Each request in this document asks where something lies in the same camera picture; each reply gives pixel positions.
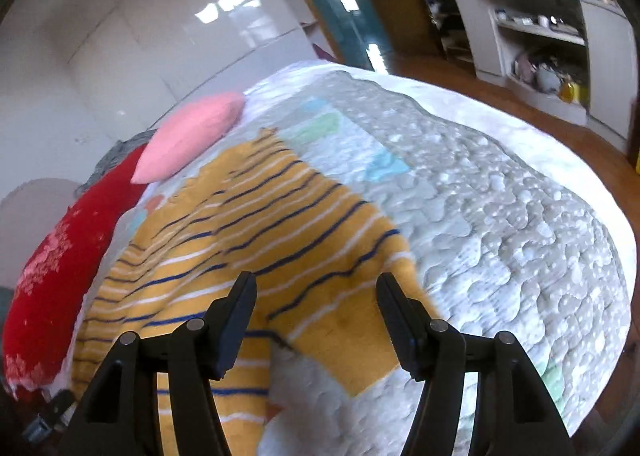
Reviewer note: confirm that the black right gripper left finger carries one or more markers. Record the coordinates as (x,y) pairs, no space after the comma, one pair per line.
(119,414)

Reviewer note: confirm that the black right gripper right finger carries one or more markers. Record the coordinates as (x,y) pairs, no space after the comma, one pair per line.
(514,412)

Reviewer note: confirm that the yellow striped knit sweater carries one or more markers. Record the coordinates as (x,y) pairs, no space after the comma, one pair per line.
(315,247)

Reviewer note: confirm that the red floral duvet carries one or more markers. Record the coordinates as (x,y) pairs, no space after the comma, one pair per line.
(48,296)

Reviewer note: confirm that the patterned quilted bedspread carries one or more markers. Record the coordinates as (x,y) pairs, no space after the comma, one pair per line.
(497,243)

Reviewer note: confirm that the grey knitted blanket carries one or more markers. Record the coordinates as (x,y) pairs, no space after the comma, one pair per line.
(118,153)

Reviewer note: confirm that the pink pillow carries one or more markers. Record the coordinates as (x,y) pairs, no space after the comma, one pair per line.
(186,134)

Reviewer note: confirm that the white shelf unit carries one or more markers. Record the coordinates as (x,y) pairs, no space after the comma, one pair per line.
(575,60)

